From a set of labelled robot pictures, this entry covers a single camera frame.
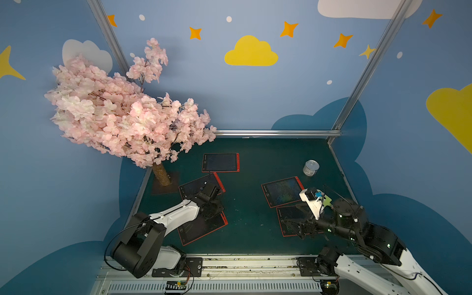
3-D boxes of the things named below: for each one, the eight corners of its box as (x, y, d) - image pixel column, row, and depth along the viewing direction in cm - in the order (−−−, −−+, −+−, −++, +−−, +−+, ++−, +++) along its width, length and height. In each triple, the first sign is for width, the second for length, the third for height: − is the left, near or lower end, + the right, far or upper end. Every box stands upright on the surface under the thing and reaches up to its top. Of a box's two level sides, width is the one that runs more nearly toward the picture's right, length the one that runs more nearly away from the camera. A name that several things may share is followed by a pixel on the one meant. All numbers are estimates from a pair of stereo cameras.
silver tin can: (304, 176, 104) (307, 171, 101) (301, 164, 110) (303, 160, 106) (318, 176, 105) (321, 171, 101) (314, 164, 110) (317, 160, 106)
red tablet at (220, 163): (201, 172, 108) (201, 169, 106) (204, 155, 117) (203, 153, 115) (239, 172, 109) (240, 170, 107) (239, 155, 117) (239, 153, 115)
